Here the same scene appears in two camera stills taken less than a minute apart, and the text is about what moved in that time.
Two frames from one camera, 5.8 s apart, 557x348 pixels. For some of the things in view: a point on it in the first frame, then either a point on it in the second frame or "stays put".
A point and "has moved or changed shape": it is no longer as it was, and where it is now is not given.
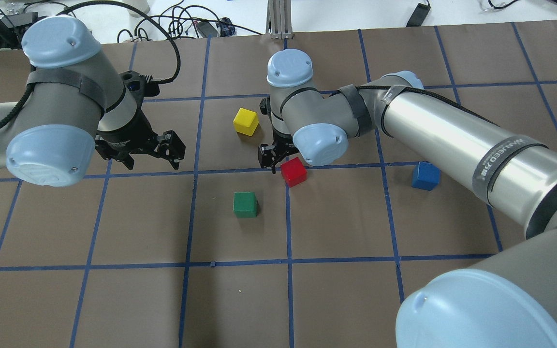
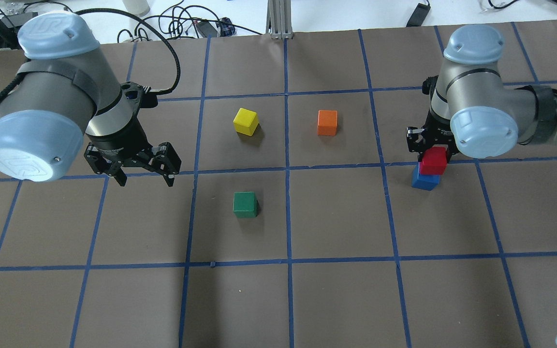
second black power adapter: (419, 15) stays put
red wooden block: (294, 172) has moved or changed shape
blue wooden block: (426, 176) stays put
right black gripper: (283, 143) → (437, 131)
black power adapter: (206, 29) stays put
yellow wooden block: (245, 121) stays put
